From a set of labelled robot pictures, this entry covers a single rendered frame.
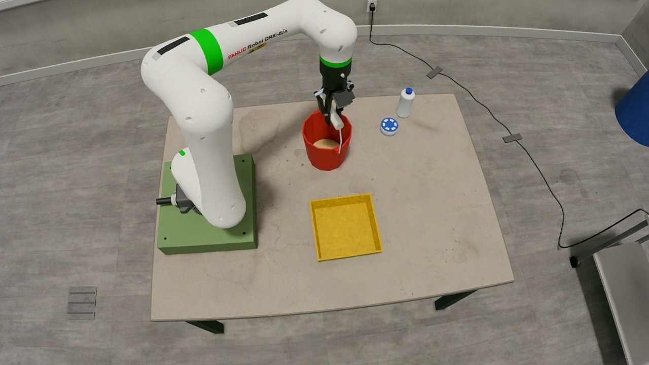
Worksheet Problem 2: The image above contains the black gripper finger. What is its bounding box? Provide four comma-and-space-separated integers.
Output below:
336, 81, 354, 118
314, 88, 333, 126

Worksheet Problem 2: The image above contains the white plastic bottle with blue cap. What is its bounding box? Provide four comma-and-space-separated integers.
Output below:
396, 88, 415, 118

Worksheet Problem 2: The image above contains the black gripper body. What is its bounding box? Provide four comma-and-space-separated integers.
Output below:
321, 76, 347, 97

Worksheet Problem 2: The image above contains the yellow square tray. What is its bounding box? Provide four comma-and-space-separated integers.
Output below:
309, 193, 383, 261

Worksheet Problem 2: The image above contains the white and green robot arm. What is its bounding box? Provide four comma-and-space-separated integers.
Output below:
141, 0, 357, 229

